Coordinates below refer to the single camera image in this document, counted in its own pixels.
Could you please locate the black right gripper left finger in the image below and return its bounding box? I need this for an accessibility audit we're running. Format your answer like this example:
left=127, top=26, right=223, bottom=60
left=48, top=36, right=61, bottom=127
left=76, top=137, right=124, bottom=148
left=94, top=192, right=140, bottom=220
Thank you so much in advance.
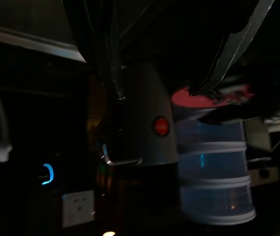
left=62, top=0, right=125, bottom=100

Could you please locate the black appliance with blue light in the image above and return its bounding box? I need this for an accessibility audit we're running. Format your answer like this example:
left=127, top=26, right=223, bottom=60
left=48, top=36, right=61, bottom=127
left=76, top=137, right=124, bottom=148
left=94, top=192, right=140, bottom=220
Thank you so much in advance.
left=41, top=163, right=55, bottom=185

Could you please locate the white wall socket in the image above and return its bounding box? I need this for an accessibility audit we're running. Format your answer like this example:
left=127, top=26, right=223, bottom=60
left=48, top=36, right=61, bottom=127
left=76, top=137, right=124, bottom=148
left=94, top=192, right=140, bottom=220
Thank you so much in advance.
left=61, top=189, right=95, bottom=229

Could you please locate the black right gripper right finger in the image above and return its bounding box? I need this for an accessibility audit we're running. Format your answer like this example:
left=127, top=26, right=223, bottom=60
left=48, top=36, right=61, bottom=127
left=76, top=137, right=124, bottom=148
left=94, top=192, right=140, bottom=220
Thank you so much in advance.
left=188, top=0, right=276, bottom=96

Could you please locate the grey kettle with red logo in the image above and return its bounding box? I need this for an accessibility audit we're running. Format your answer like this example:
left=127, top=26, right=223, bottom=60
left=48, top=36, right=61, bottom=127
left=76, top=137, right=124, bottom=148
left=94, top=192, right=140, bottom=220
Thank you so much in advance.
left=101, top=61, right=181, bottom=209

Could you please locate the clear plastic lidded container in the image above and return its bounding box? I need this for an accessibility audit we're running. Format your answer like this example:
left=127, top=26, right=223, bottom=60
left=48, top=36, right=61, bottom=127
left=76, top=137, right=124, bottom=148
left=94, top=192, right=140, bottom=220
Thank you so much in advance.
left=174, top=118, right=257, bottom=226

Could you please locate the pink round plate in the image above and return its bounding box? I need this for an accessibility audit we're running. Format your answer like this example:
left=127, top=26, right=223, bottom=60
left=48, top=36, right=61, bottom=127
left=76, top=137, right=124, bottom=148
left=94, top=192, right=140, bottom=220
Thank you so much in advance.
left=171, top=85, right=256, bottom=109

